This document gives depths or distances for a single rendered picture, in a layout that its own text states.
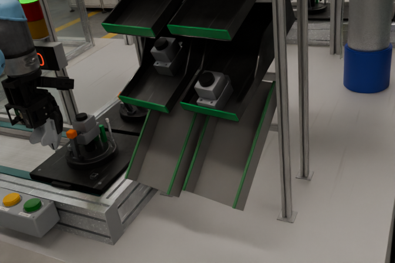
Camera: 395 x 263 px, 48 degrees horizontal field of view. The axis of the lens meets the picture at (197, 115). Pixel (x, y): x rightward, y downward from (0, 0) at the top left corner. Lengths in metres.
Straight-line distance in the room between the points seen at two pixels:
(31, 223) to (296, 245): 0.61
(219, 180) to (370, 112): 0.72
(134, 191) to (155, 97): 0.29
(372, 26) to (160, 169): 0.88
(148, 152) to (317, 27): 1.22
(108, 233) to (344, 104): 0.90
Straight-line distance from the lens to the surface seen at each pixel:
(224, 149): 0.98
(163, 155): 1.04
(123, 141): 1.28
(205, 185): 0.99
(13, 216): 1.17
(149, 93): 0.96
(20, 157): 1.47
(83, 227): 1.14
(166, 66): 0.95
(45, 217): 1.14
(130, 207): 1.14
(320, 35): 2.09
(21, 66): 1.01
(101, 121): 1.41
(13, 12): 0.99
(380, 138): 1.41
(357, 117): 1.52
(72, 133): 1.17
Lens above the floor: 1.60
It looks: 28 degrees down
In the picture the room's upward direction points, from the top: 8 degrees counter-clockwise
